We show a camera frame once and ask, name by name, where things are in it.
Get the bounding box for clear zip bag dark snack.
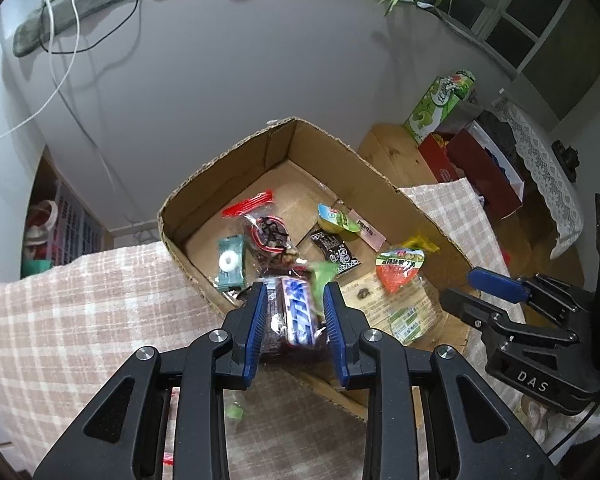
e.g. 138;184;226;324
221;189;301;267

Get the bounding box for dark chocolate bar blue label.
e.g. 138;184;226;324
260;275;331;356

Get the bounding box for black patterned snack packet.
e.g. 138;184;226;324
307;227;363;277

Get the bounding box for checked beige tablecloth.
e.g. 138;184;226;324
0;177;531;480

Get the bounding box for white cable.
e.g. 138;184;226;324
0;0;81;151

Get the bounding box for green jelly cup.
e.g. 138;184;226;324
316;202;362;235

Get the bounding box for white plastic basket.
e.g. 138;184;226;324
50;180;106;267

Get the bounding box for green carton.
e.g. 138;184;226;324
404;70;477;145

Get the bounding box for window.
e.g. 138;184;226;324
467;0;600;123

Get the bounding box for pink snack packet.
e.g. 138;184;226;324
352;212;387;253

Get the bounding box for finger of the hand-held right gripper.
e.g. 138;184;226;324
440;287;581;350
467;266;596;331

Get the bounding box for white lace cloth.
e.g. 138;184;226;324
495;97;588;261

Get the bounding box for orange-red box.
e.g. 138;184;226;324
416;132;463;185

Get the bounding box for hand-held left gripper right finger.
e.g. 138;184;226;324
321;280;563;480

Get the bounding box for dark small figurine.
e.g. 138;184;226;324
552;140;581;182

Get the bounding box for red white bag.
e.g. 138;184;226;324
24;199;62;262

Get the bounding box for dark red box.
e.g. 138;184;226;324
447;120;526;221

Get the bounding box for person's right hand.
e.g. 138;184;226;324
517;394;600;466

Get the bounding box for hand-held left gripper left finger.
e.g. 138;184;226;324
32;280;270;480

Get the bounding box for cardboard box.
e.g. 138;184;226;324
156;116;481;421

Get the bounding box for clear plastic bag green print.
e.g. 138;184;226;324
340;275;446;346

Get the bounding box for green mint candy packet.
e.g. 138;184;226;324
214;234;248;293

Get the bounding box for light green snack packet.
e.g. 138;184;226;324
307;259;342;297

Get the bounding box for yellow red green snack packet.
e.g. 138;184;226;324
375;232;441;295

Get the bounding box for black cable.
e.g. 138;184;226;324
37;0;167;56

